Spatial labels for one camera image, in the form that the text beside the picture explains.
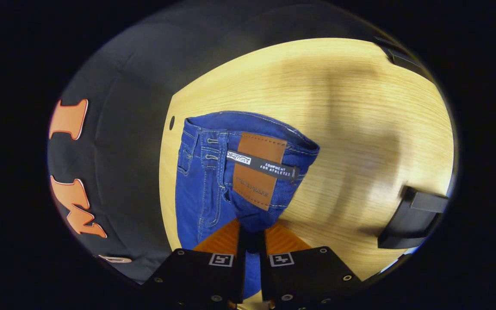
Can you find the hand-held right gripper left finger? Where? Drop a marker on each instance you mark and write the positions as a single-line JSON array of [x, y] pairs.
[[240, 280]]

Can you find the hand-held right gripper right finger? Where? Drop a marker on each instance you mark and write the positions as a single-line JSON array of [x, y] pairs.
[[265, 280]]

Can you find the blue jeans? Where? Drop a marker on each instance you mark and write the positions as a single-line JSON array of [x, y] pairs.
[[205, 193]]

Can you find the black angular object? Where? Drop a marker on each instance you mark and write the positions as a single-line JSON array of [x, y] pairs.
[[407, 224], [403, 58]]

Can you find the black backdrop cloth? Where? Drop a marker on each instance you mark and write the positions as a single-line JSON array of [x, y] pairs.
[[123, 172]]

